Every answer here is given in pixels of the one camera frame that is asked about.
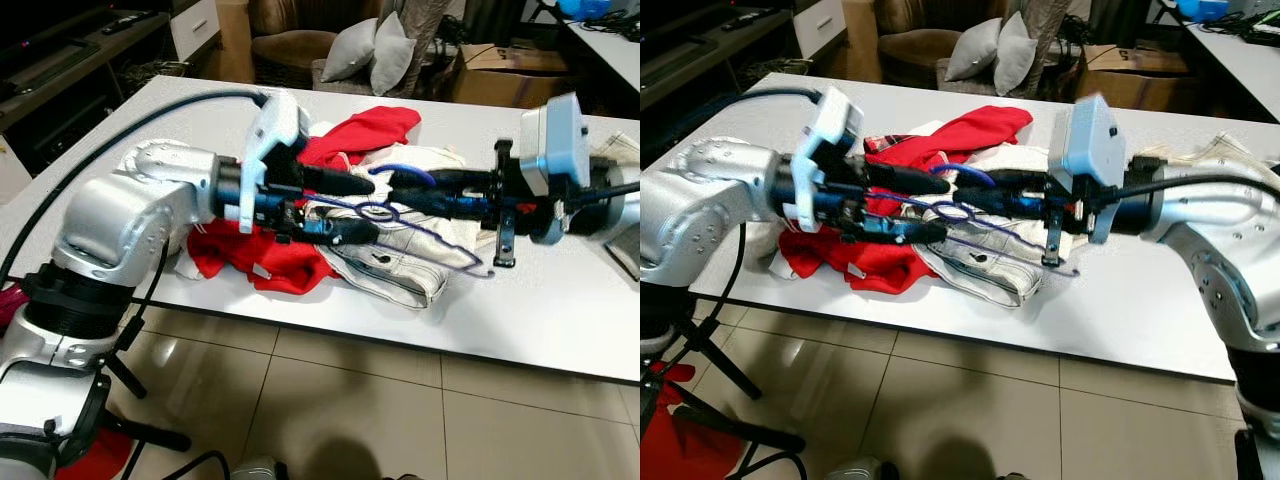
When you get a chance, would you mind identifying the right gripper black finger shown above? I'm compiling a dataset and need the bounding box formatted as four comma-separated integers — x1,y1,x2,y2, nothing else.
960,196,1031,221
398,195,479,221
392,170,491,194
953,170,1036,194

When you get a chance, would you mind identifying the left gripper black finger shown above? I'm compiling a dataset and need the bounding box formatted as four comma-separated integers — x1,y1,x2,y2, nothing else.
303,167,377,197
308,218,382,246
871,220,950,246
868,166,952,196

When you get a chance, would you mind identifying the red T-shirt white trim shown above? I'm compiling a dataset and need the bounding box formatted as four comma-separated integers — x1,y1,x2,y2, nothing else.
778,105,1033,296
188,105,421,296

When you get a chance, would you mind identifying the cardboard box black label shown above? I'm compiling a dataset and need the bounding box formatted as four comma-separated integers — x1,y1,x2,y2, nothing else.
1075,42,1201,111
455,42,571,106

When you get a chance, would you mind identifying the grey pillow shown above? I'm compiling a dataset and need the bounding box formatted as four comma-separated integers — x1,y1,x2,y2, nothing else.
993,12,1041,96
320,18,379,83
370,12,418,96
945,18,1004,83

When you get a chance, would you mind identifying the white table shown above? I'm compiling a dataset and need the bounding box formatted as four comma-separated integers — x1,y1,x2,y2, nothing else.
1185,15,1280,121
560,15,641,91
0,75,641,386
690,72,1280,386

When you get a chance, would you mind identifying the brown armchair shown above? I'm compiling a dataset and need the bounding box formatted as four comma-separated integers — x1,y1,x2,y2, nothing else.
878,0,966,86
248,0,346,86

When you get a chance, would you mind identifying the robot leg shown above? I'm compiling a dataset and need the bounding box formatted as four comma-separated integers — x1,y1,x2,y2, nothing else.
825,458,886,480
230,458,286,480

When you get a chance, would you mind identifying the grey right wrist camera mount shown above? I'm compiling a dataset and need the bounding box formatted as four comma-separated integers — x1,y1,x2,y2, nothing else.
1048,95,1126,246
520,93,593,246

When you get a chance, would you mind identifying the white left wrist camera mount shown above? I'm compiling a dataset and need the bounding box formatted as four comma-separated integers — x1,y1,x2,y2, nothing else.
795,85,866,233
238,88,311,236

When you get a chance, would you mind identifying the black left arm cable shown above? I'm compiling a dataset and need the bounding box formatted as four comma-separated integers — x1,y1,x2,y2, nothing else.
0,88,271,286
650,85,826,401

